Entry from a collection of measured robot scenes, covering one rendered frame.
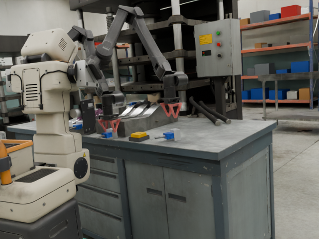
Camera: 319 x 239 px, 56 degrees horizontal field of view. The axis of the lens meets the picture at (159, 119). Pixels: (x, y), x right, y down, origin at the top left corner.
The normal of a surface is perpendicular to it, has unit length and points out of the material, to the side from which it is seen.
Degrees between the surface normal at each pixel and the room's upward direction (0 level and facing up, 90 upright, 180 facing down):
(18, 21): 90
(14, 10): 90
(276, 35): 90
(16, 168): 92
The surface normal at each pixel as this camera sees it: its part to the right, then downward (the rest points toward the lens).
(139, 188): -0.64, 0.18
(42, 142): -0.42, 0.04
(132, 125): 0.76, 0.04
